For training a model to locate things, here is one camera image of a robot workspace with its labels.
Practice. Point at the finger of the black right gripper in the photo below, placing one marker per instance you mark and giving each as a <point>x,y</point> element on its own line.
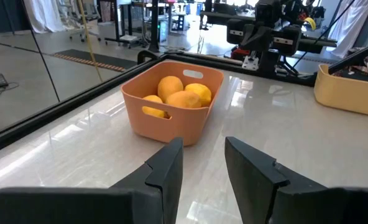
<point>251,42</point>
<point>264,39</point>

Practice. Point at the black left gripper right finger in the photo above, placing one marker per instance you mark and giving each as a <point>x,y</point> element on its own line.
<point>296,208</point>

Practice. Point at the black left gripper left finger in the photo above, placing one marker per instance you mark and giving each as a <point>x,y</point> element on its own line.
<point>78,207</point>

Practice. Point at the yellow lemon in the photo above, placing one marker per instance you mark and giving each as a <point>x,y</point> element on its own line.
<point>170,87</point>
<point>201,91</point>
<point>153,110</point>
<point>184,100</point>

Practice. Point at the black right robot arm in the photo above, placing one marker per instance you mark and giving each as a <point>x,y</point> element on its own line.
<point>314,45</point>

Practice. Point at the white curtain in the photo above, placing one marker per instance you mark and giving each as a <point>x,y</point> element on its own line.
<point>342,28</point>
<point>44,15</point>

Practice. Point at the yellow plastic basket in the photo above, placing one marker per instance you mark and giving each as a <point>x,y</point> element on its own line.
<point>342,96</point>

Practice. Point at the orange plastic basket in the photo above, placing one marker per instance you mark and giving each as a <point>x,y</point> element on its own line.
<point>177,127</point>

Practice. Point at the black hazard-striped floor mat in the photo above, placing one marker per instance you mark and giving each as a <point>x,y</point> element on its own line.
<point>109,60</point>

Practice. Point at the white mounting bracket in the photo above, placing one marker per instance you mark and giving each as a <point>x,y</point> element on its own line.
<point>250,63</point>

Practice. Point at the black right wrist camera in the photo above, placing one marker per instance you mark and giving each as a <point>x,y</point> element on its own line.
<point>269,12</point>

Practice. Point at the black diagonal frame strut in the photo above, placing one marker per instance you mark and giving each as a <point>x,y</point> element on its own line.
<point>358,56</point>

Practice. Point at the black post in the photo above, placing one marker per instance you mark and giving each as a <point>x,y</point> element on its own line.
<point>155,25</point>

